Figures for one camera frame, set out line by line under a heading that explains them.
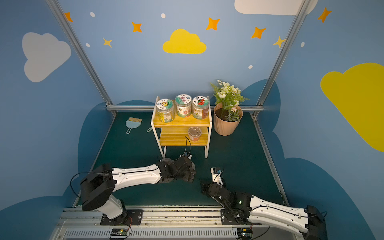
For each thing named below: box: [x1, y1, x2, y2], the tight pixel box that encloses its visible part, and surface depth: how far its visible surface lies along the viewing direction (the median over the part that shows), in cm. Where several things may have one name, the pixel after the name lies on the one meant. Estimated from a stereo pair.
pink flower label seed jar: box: [174, 94, 192, 118], surface depth 72 cm
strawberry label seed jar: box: [192, 96, 210, 120], surface depth 72 cm
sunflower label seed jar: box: [156, 98, 175, 123], surface depth 70 cm
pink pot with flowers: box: [210, 80, 251, 136], surface depth 97 cm
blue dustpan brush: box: [125, 117, 143, 135], surface depth 117 cm
